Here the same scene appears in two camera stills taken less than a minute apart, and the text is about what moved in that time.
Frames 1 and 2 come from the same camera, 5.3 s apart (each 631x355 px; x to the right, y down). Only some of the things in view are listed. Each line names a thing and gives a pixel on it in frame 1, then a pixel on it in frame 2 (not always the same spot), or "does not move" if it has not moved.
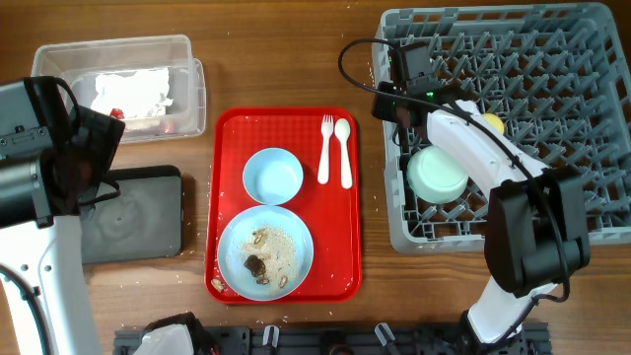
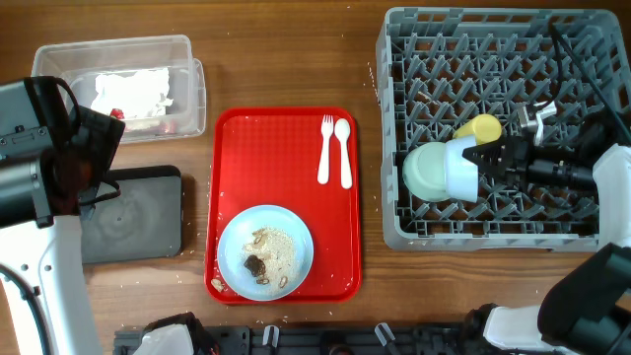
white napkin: x=136 y=95 does not move
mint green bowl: x=435 y=176 does not move
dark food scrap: x=255 y=265 does not move
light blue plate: x=265 y=252 does not move
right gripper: x=381 y=110 → x=508 y=158
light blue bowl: x=272 y=176 → x=461 y=175
